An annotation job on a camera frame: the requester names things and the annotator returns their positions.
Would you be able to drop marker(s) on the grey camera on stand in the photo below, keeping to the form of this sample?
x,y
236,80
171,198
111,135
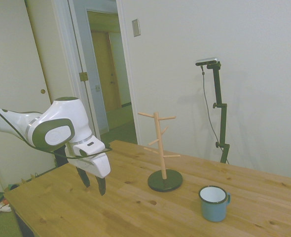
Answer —
x,y
207,61

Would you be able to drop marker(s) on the brass door hinge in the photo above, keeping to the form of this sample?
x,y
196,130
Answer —
x,y
83,76

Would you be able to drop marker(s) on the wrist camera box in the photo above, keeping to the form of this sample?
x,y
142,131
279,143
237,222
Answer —
x,y
86,148

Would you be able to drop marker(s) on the wooden mug tree black base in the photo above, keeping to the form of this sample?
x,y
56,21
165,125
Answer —
x,y
165,185

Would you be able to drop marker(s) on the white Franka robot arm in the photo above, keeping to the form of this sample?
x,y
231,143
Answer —
x,y
59,116

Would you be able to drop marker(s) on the round closet door knob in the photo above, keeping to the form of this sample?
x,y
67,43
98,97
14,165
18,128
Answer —
x,y
43,91

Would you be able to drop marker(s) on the blue enamel mug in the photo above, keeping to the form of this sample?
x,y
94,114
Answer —
x,y
213,212

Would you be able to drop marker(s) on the white closet door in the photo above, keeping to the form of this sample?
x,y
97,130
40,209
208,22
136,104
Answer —
x,y
14,61

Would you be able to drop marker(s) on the metal wall switch plate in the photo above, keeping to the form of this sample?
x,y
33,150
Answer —
x,y
135,27

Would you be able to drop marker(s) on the white open door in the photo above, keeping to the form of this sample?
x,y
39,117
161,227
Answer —
x,y
99,113

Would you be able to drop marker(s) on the white floor object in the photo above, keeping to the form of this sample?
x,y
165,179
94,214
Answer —
x,y
5,208

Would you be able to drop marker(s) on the black jointed camera stand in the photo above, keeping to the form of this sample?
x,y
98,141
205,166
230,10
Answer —
x,y
218,91

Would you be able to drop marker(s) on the metal door latch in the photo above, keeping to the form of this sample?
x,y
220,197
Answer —
x,y
97,88

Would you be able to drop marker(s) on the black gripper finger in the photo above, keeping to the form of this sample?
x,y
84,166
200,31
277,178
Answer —
x,y
84,177
101,185

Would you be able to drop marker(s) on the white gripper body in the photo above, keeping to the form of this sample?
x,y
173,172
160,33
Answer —
x,y
101,165

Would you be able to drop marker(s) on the brown wooden hallway door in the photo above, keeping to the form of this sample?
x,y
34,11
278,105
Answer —
x,y
116,61

